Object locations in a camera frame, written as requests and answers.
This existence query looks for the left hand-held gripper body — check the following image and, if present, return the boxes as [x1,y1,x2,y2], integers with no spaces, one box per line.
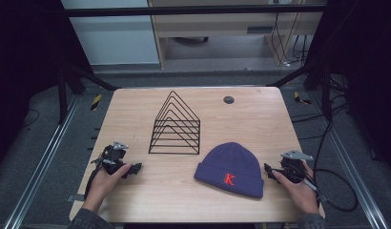
[92,140,130,176]

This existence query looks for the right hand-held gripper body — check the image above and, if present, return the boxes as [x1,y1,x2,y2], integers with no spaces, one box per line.
[278,150,314,184]

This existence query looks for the person's right hand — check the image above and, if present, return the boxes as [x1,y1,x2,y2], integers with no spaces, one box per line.
[272,160,320,219]

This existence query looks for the person's left hand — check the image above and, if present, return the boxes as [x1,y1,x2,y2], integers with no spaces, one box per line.
[82,163,133,214]

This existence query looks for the purple knit beanie red letter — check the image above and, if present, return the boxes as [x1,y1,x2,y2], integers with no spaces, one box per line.
[193,141,265,199]

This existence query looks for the yellow black hazard tape strip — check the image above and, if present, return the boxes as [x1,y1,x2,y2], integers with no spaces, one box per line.
[90,94,103,112]
[293,91,312,106]

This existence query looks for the white cabinet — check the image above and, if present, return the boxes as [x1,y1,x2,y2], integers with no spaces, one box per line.
[60,0,161,66]

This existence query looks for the black curtain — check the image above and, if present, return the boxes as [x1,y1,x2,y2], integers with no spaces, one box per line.
[306,0,391,179]
[0,0,94,173]

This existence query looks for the black wire file rack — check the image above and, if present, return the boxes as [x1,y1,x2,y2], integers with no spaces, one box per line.
[148,90,202,156]

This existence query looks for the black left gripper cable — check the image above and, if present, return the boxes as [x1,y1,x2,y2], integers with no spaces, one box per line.
[83,165,105,201]

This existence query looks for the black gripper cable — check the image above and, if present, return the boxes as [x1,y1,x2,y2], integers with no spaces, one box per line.
[83,165,105,201]
[302,119,360,213]

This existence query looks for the grey table edge bracket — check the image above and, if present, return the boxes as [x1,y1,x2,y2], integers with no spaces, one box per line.
[66,193,86,203]

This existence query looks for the black floor cables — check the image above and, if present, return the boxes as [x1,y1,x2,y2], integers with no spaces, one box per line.
[290,75,352,141]

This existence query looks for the aluminium floor rail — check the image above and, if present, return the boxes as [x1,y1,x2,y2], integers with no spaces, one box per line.
[309,92,390,229]
[2,94,81,229]

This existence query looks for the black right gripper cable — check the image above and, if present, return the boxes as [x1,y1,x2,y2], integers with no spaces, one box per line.
[302,119,360,213]

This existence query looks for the black metal frame strut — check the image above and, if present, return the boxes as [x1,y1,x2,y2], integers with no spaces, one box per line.
[266,58,333,122]
[55,58,119,126]

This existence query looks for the hanging black cables bundle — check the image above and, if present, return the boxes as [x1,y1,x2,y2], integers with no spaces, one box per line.
[270,11,310,69]

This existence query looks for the black horizontal frame bar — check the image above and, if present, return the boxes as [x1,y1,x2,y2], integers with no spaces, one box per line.
[63,4,327,19]

